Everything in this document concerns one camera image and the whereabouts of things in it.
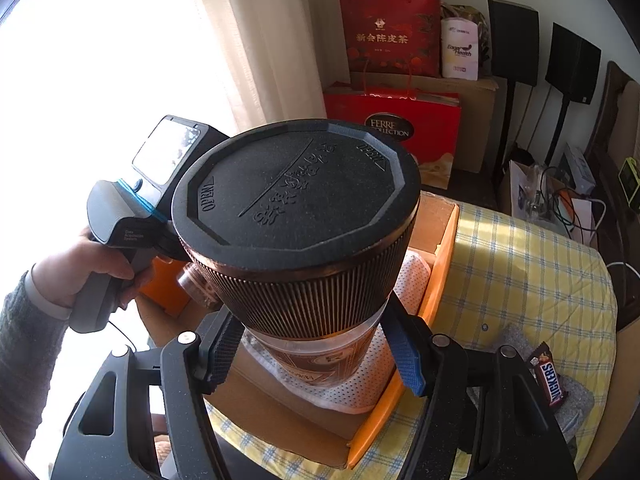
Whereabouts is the red chocolate gift bag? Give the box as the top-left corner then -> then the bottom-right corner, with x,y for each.
322,82 -> 463,191

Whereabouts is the white and blue box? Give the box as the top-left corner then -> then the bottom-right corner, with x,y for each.
555,142 -> 596,196

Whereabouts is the brown chocolate bar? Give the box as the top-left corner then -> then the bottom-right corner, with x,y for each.
527,341 -> 568,411

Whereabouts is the beige curtain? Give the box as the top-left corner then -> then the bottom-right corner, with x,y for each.
177,0 -> 351,133

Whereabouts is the person's left forearm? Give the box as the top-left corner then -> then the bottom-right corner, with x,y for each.
0,270 -> 71,456

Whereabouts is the patterned gift bag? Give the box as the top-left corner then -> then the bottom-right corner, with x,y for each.
440,2 -> 493,78

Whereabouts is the open box with cables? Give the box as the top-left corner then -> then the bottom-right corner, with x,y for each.
500,157 -> 606,241

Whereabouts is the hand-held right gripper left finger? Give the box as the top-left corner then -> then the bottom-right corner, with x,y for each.
50,310 -> 246,480

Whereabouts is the yellow plaid tablecloth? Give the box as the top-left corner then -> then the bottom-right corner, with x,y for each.
205,200 -> 618,480

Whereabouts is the white tissue pack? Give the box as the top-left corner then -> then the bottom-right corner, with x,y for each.
440,16 -> 480,81

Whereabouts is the red tea gift bag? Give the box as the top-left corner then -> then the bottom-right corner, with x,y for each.
339,0 -> 442,78

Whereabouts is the cardboard box with orange lining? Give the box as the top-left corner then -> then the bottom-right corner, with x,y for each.
135,190 -> 461,471

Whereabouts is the glass jar with black lid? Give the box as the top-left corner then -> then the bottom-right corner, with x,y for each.
171,117 -> 421,401

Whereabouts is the black speaker stand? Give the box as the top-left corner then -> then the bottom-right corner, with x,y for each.
492,77 -> 523,186
542,97 -> 573,168

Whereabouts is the large brown cardboard box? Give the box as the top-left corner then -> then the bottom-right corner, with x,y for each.
350,72 -> 501,176

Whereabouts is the green portable device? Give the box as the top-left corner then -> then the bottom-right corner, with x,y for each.
617,157 -> 640,191

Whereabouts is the black speaker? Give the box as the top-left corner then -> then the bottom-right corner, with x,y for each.
487,0 -> 541,86
545,22 -> 602,106

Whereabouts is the grey headband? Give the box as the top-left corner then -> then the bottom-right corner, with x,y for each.
492,322 -> 596,453

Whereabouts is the person's left hand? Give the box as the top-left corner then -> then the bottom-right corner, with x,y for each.
31,227 -> 156,311

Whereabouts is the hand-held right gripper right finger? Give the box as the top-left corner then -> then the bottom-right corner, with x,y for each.
382,300 -> 581,480

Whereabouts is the brown sofa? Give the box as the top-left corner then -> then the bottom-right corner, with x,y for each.
585,60 -> 640,331

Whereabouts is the white mesh cloth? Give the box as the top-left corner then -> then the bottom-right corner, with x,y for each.
240,250 -> 433,413

